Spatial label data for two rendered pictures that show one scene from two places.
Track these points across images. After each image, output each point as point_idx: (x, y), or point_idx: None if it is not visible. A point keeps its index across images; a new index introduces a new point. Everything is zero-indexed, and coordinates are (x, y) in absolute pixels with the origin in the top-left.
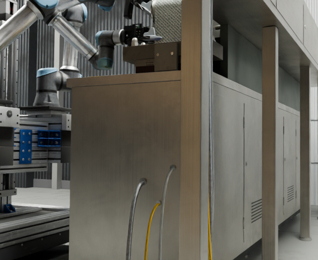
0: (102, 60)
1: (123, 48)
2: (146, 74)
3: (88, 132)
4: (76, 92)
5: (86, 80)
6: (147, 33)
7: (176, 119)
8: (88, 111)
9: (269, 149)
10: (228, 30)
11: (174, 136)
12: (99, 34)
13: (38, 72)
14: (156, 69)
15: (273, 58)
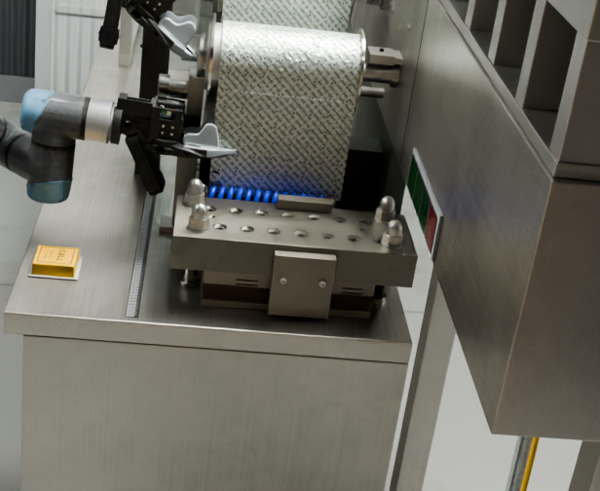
0: (51, 187)
1: (173, 240)
2: (259, 334)
3: (76, 440)
4: (38, 349)
5: (75, 325)
6: (197, 139)
7: (324, 434)
8: (79, 396)
9: (433, 375)
10: None
11: (317, 465)
12: (39, 112)
13: None
14: (273, 312)
15: None
